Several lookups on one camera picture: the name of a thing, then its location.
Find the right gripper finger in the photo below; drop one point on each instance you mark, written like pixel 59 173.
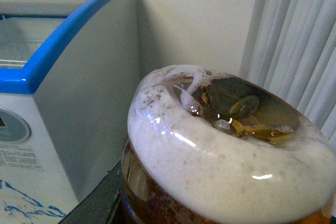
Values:
pixel 103 205

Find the red iced tea bottle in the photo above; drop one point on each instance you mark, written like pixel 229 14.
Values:
pixel 208 147

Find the white chest freezer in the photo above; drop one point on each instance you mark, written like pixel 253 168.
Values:
pixel 66 86

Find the white vertical blinds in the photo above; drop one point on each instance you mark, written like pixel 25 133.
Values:
pixel 290 51

